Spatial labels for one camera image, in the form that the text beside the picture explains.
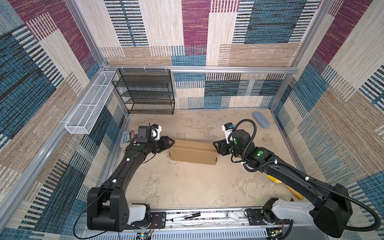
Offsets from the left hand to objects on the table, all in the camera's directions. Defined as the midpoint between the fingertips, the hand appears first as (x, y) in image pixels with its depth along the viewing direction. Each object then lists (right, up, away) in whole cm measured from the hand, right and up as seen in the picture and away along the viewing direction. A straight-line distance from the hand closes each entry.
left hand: (172, 141), depth 83 cm
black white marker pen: (+8, -36, -9) cm, 38 cm away
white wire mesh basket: (-40, +14, -10) cm, 44 cm away
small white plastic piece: (+30, -34, -11) cm, 47 cm away
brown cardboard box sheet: (+12, -5, -2) cm, 13 cm away
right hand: (+25, -1, -5) cm, 25 cm away
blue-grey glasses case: (+62, +13, +28) cm, 69 cm away
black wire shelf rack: (-23, +34, +28) cm, 49 cm away
